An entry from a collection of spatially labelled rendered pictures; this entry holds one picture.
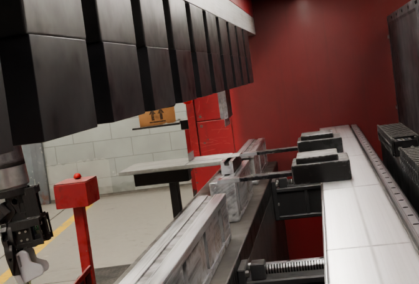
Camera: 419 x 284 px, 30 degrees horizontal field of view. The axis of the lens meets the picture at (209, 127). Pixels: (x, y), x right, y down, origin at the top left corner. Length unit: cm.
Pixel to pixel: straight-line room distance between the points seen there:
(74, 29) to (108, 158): 849
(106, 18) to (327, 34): 209
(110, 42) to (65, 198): 301
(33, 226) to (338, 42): 158
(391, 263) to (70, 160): 847
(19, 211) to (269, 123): 146
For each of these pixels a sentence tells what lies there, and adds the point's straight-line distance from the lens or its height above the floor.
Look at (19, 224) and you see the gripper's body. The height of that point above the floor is 97.
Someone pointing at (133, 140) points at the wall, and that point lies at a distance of 910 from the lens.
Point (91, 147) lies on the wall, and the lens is 919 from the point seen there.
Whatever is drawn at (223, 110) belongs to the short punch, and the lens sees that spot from 196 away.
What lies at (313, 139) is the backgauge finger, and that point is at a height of 102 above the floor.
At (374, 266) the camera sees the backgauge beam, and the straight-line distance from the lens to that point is 87.
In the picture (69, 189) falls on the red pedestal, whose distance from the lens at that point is 377.
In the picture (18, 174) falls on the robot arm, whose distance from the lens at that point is 156.
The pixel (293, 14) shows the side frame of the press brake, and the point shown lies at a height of 139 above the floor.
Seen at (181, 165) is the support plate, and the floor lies 100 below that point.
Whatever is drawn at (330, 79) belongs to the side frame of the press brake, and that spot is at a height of 115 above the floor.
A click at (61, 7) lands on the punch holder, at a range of 67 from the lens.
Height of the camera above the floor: 121
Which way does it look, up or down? 4 degrees down
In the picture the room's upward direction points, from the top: 7 degrees counter-clockwise
